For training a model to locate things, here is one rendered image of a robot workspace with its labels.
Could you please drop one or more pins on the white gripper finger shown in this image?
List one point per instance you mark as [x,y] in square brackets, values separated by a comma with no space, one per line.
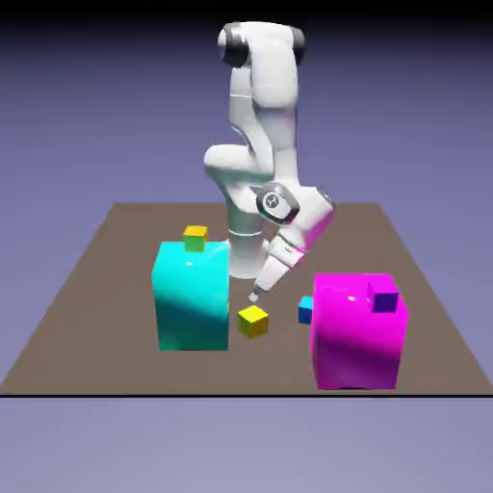
[253,296]

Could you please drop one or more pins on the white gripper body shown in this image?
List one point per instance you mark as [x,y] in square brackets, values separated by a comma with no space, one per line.
[272,272]

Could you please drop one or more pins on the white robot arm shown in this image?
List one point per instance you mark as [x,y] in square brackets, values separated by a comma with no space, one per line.
[274,115]

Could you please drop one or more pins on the small yellow cube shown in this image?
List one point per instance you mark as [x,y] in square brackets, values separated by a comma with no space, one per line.
[252,321]

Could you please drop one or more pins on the small blue cube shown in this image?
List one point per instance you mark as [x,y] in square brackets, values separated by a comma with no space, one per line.
[305,310]

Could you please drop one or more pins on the small orange cube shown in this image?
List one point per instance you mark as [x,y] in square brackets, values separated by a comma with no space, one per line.
[195,238]

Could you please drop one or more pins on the small purple cube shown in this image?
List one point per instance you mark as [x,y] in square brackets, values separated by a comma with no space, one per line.
[383,296]

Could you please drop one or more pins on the large cyan box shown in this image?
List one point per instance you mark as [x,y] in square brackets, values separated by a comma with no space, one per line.
[190,296]

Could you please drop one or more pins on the large magenta box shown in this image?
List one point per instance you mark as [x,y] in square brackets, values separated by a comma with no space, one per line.
[356,335]

